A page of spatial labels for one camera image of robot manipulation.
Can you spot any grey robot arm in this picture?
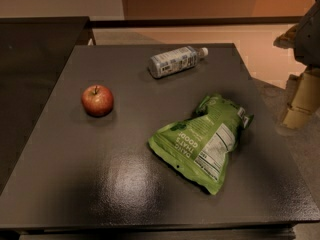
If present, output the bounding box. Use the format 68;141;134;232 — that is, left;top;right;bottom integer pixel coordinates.
273;0;320;129

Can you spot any red apple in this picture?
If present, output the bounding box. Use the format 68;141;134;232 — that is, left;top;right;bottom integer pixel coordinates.
81;85;114;117

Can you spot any clear plastic water bottle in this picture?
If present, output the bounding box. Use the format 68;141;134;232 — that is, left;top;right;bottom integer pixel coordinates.
148;46;209;79

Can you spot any green snack bag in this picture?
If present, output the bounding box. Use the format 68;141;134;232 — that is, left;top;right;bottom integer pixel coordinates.
148;94;253;195

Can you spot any dark side table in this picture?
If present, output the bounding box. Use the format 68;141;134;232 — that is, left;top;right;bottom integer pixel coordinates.
0;16;95;193

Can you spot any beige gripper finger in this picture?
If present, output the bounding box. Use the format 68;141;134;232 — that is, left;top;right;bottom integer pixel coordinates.
281;67;320;129

